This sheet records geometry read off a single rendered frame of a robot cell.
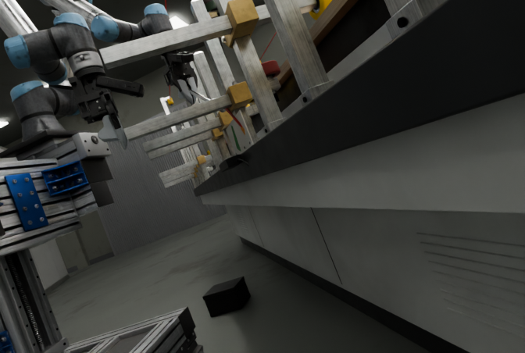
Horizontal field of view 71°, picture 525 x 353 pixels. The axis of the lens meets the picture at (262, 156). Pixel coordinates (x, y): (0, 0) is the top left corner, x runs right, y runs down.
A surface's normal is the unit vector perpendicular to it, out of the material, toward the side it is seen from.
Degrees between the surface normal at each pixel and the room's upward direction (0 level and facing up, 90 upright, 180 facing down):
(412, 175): 90
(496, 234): 90
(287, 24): 90
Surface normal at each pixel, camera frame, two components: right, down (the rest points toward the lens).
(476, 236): -0.90, 0.35
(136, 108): -0.22, 0.06
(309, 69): 0.23, -0.12
